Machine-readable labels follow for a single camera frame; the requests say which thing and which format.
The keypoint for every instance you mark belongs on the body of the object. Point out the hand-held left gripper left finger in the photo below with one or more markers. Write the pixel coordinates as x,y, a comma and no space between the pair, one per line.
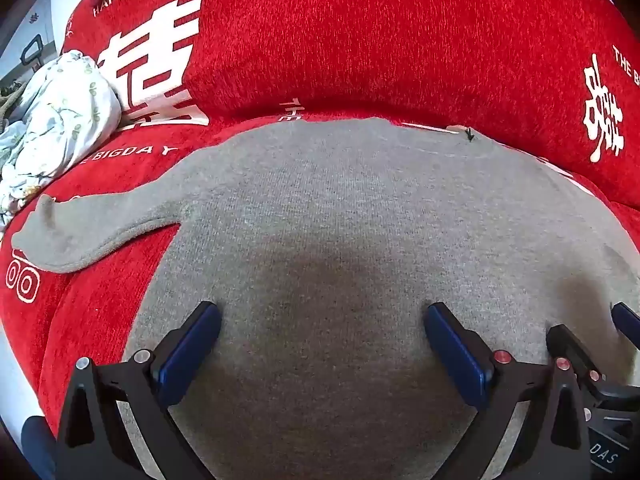
189,355

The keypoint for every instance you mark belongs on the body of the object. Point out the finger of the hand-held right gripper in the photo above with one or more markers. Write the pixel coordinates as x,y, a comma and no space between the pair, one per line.
627,322
567,345

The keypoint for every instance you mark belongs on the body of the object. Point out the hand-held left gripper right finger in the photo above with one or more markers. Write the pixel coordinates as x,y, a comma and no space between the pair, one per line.
456,355

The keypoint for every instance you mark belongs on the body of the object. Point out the grey knit sweater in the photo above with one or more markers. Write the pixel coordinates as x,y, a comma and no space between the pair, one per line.
350,210

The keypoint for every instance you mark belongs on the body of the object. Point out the dark blue cloth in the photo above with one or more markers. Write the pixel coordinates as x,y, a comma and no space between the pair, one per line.
37,447

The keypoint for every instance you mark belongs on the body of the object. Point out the white floral cloth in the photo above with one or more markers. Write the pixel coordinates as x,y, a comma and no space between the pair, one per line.
55,110

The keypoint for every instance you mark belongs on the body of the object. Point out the red printed sofa cover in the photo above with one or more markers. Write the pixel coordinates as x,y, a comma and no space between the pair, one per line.
350,35

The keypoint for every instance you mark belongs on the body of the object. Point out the black chair frame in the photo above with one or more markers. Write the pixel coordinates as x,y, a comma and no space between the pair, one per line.
31,55

